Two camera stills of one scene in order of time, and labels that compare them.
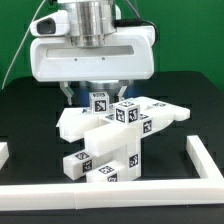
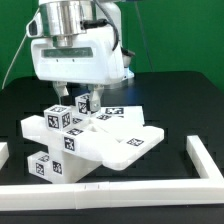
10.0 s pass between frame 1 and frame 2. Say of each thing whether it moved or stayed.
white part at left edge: stayed
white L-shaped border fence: stayed
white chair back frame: moved
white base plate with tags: moved
